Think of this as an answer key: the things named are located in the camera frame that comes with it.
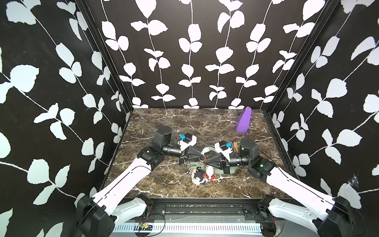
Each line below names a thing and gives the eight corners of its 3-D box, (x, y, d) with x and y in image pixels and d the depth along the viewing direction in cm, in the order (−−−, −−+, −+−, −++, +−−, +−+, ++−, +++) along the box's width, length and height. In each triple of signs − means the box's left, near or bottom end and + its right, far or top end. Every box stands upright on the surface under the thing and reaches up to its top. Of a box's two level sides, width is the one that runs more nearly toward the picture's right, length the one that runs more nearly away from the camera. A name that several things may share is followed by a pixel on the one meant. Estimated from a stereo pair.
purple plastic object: (236, 133, 109) (243, 116, 95) (234, 124, 115) (240, 107, 101) (247, 133, 109) (256, 116, 95) (245, 124, 115) (252, 107, 101)
